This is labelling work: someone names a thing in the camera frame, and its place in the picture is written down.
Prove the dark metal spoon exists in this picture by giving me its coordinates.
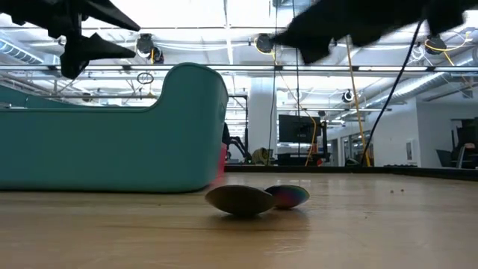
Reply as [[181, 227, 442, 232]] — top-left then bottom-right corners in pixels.
[[205, 185, 276, 217]]

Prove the black metal stand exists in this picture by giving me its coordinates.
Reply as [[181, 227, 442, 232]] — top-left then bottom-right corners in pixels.
[[227, 93, 250, 150]]

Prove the black metal table frame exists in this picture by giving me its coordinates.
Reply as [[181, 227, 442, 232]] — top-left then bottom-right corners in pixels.
[[223, 164, 478, 182]]

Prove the yellow cable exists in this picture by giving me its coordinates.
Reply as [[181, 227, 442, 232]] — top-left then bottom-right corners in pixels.
[[304, 108, 317, 167], [345, 35, 372, 168]]

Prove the teal plastic bin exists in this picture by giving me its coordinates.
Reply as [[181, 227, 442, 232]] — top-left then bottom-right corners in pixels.
[[0, 62, 230, 194]]

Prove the black office chair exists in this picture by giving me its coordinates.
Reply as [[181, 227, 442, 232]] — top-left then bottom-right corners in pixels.
[[435, 143, 478, 169]]

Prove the pink plastic bin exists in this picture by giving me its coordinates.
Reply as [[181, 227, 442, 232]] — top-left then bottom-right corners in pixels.
[[212, 143, 228, 187]]

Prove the black computer monitor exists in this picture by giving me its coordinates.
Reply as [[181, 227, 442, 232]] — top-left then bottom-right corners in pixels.
[[278, 114, 323, 144]]

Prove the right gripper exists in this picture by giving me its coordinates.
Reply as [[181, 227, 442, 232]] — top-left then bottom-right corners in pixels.
[[271, 0, 429, 65]]

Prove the olive green bag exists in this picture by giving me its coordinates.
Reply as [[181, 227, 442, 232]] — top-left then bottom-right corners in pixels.
[[250, 146, 274, 166]]

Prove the purple iridescent spoon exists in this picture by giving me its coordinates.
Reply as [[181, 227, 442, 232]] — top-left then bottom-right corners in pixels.
[[264, 184, 311, 210]]

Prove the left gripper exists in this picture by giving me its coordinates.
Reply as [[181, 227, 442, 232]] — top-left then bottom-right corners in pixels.
[[0, 0, 142, 80]]

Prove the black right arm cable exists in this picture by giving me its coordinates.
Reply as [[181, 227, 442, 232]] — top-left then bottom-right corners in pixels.
[[360, 18, 425, 167]]

